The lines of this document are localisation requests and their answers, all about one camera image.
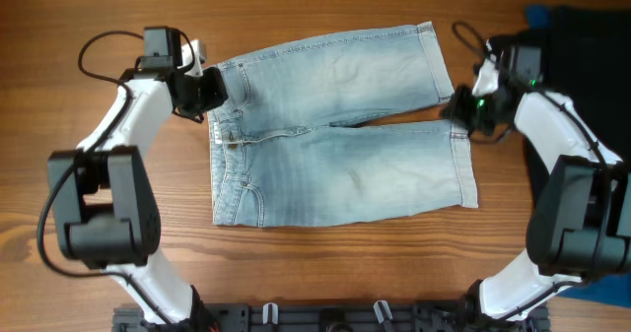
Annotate light blue denim shorts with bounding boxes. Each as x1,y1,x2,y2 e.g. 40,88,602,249
209,22,478,228

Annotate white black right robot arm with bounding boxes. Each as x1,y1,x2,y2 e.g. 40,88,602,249
442,40,630,328

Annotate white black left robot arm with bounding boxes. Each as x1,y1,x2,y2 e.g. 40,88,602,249
36,27,228,331

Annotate black folded garment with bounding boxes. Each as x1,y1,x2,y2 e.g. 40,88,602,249
512,5,631,220

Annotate blue cloth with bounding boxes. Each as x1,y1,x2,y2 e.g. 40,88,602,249
523,3,631,309

